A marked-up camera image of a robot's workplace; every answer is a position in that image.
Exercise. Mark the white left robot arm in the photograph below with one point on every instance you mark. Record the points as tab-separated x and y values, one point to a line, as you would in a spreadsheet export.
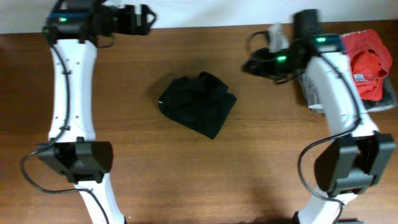
72	30

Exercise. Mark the grey folded garment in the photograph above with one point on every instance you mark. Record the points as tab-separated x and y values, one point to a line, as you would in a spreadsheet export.
388	100

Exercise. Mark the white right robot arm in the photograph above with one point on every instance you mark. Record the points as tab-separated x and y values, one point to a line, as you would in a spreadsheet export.
357	152

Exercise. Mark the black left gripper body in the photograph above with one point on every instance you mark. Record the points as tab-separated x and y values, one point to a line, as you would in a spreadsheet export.
120	21

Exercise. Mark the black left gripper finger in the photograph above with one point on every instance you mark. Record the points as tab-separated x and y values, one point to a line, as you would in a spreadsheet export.
146	27
148	15

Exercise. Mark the black polo shirt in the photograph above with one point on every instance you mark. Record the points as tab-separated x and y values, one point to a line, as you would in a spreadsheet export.
201	104

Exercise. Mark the red folded shirt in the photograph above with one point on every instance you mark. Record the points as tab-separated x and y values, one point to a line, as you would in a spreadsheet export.
370	62

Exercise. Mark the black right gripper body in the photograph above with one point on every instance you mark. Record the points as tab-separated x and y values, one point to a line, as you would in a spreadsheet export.
273	65

